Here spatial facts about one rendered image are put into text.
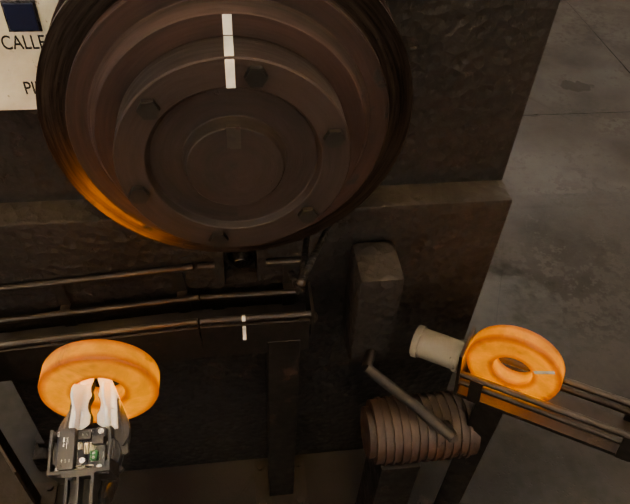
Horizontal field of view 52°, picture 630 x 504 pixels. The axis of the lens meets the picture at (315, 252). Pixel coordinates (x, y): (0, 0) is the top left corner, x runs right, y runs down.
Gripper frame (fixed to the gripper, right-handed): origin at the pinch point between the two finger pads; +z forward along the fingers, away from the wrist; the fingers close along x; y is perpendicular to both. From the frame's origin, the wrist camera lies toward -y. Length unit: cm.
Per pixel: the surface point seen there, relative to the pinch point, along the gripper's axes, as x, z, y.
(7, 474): 18.0, -7.6, -22.4
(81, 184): 0.7, 22.6, 12.6
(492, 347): -60, 3, -11
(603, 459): -115, -5, -86
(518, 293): -112, 52, -102
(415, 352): -50, 7, -20
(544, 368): -67, -1, -9
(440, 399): -57, 1, -32
